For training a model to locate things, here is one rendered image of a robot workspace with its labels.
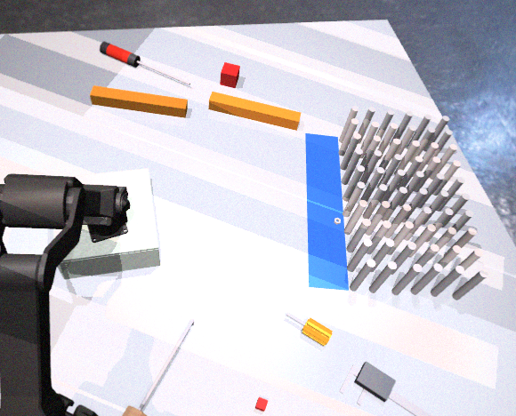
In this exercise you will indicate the red and black screwdriver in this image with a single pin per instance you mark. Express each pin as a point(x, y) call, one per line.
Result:
point(129, 58)

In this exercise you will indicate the wooden tool handle with grey metal shaft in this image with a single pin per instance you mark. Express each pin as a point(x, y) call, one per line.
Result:
point(132, 411)

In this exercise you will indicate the orange rectangular bar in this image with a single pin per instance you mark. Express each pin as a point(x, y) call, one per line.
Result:
point(254, 110)
point(138, 101)

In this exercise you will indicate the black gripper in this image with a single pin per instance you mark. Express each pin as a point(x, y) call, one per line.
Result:
point(81, 410)

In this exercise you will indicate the orange-handled screwdriver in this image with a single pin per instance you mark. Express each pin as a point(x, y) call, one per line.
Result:
point(314, 330)

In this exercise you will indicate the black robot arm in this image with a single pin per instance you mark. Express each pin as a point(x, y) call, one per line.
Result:
point(51, 202)

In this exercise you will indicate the blue flat strip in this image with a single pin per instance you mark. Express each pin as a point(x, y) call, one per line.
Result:
point(326, 240)

